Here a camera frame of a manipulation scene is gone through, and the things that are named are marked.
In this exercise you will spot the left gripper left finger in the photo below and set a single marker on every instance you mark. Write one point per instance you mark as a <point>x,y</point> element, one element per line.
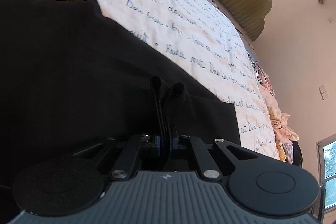
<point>134,154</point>

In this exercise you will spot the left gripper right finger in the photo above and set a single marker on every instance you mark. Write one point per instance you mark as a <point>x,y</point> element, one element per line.
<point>189,154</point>

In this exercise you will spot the white script-print bedspread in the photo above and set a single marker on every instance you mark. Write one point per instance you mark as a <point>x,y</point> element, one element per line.
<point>202,41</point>

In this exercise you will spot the wall switch near window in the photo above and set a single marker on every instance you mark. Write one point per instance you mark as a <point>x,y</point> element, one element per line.
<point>323,92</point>

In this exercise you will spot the black pants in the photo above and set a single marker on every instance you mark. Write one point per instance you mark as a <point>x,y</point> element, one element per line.
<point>75,88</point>

